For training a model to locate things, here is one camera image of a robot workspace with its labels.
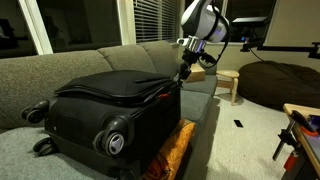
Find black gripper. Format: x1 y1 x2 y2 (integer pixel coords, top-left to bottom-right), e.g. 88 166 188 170
173 49 201 87

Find dark grey stereo camera bar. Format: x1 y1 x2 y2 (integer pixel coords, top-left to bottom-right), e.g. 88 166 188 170
230 16 272 35

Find grey fabric sofa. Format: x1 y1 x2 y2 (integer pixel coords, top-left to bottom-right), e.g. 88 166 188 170
0 39 219 180

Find tan cardboard box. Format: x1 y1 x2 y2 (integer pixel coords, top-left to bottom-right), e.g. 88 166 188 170
184 63 207 84

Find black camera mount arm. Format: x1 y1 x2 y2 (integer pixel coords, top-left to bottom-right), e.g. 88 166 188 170
239 33 320 60

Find beige carpet rug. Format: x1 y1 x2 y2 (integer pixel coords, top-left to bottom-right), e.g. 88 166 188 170
181 84 320 180

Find dark brown beanbag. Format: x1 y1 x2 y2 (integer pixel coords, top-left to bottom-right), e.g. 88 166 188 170
237 60 320 113

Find black fabric wheeled suitcase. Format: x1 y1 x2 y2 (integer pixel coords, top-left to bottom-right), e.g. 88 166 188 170
20 69 183 180

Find wooden work table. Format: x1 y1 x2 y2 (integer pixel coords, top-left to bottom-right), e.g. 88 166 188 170
282 103 320 180

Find orange patterned cushion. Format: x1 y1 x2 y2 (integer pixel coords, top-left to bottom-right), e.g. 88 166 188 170
142 118 198 180

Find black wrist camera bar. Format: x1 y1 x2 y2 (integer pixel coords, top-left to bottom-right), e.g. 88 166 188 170
198 52 218 69

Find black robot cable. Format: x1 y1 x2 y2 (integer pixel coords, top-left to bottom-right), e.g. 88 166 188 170
198 3 232 69

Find small wooden stool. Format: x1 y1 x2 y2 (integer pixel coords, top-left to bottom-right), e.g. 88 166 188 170
215 69 241 106

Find white window frame post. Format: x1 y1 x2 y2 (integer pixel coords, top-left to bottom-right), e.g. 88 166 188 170
115 0 138 46
18 0 54 56

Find white window blinds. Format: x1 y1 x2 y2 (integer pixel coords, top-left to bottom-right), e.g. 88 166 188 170
133 0 183 44

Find black bar clamp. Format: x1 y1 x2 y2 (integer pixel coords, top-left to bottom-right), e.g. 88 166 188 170
271 119 303 162

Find orange clamp handle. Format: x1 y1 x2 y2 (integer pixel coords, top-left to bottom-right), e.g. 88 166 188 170
283 150 299 173

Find black phone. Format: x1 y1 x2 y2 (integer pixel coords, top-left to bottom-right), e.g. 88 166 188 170
233 119 245 129

